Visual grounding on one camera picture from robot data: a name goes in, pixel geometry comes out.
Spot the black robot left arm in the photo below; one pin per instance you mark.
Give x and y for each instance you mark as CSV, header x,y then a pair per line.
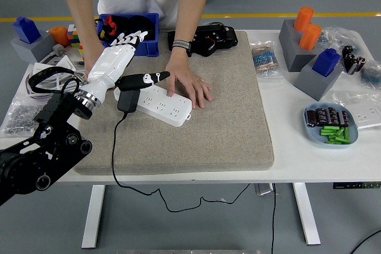
x,y
44,153

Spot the large grey block holder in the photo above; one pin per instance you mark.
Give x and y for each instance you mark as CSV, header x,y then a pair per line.
x,y
293,48

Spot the clear bag of screws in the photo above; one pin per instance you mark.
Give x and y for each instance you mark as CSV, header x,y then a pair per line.
x,y
18,118

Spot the black machine housing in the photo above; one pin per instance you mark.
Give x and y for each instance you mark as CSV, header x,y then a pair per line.
x,y
220,38

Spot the orange cup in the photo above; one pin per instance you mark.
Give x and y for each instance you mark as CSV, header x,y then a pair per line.
x,y
59,36

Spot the light blue plate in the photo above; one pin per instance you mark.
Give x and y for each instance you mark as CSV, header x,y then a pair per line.
x,y
312,136

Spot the white wall socket panel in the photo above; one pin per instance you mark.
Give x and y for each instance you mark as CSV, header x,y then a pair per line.
x,y
367,115
41,66

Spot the blue bottle-shaped block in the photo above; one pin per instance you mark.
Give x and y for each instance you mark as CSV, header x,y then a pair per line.
x,y
326,62
26,29

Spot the white table leg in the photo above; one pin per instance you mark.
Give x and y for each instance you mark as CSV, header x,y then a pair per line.
x,y
306,215
93,215

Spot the blue plastic bin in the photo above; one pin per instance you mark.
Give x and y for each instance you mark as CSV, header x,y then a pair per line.
x,y
149,48

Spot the black and white wristwatch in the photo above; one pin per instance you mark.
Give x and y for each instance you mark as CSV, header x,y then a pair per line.
x,y
180,44

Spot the small dark screwdriver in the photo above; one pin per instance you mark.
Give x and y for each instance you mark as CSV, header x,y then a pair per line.
x,y
78,63

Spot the person's right forearm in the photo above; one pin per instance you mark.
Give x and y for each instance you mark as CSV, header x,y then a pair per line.
x,y
81,13

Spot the bag of blue resistors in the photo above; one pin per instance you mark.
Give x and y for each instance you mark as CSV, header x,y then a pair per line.
x,y
372,74

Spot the white paper box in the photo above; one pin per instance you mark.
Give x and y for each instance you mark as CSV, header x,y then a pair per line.
x,y
66,63

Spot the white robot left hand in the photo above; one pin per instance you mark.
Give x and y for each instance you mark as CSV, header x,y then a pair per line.
x,y
110,63

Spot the person's left hand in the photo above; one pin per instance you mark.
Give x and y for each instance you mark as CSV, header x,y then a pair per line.
x,y
184,75

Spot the person's right hand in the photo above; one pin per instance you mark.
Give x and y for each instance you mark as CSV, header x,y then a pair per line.
x,y
88,68

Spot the grey metal box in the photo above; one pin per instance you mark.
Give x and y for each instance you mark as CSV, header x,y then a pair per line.
x,y
263,189

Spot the person's left forearm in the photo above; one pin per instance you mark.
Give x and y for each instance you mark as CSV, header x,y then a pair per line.
x,y
190,7

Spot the orange cylinder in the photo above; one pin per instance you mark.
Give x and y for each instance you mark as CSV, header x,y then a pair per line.
x,y
309,37
303,19

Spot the black capacitor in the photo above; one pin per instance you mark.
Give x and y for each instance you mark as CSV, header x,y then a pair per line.
x,y
361,63
322,116
311,118
352,64
344,118
347,51
333,115

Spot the flat clear plastic bag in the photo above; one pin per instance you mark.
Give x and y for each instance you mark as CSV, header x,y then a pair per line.
x,y
342,99

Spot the black table control panel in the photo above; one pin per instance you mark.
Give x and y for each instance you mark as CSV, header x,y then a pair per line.
x,y
354,185

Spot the crumpled clear plastic bag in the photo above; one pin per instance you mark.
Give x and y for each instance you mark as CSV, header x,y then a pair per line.
x,y
336,35

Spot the grey power plug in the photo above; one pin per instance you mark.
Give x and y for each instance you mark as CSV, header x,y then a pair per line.
x,y
59,49

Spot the clear bag of resistors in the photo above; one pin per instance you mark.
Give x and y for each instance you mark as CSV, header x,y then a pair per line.
x,y
265,60

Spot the white power strip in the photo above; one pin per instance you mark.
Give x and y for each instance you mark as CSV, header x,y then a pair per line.
x,y
166,108

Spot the green battery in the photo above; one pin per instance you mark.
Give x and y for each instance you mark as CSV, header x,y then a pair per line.
x,y
335,138
330,128
337,142
346,134
327,132
340,133

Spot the grey-brown mat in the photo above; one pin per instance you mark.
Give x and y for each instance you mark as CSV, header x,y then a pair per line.
x,y
193,135

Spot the black plug adapter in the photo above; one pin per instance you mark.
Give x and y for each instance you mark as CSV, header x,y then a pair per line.
x,y
128,102

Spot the black cloth pouch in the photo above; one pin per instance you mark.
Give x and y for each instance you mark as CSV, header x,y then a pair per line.
x,y
137,23

